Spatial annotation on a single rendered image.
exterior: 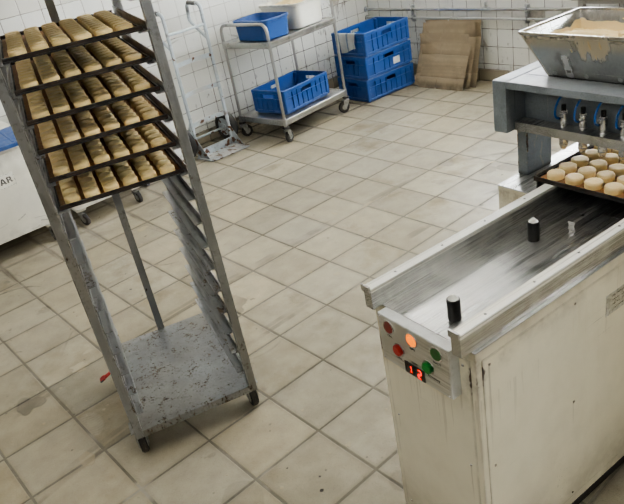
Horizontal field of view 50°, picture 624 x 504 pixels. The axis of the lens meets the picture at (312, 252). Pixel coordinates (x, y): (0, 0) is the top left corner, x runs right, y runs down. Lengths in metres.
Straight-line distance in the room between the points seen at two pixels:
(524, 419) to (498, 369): 0.22
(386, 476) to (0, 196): 3.13
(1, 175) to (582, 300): 3.67
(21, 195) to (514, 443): 3.63
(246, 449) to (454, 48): 4.45
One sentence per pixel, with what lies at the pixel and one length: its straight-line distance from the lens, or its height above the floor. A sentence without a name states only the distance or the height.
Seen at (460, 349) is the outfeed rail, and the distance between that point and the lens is 1.48.
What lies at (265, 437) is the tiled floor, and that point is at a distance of 2.64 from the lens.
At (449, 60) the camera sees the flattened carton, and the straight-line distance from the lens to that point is 6.27.
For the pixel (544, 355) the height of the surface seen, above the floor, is 0.70.
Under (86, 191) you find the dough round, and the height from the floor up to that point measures 1.06.
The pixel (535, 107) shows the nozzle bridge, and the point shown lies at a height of 1.08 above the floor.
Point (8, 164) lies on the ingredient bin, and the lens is 4.62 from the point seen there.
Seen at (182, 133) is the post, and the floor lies 1.17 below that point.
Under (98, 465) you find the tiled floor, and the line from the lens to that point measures 2.81.
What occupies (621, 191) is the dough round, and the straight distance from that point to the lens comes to 2.01.
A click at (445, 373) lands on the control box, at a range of 1.57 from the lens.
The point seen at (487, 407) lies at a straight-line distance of 1.63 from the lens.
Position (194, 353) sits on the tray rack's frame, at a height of 0.15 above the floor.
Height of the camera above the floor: 1.77
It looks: 28 degrees down
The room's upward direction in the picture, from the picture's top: 11 degrees counter-clockwise
